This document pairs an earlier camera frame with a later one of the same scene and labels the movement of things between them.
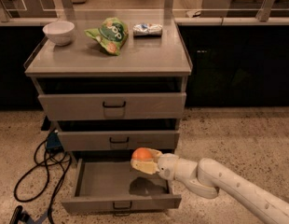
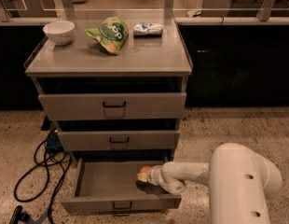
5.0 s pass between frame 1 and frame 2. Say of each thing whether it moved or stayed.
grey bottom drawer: stayed
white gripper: moved
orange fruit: moved
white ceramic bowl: stayed
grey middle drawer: stayed
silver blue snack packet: stayed
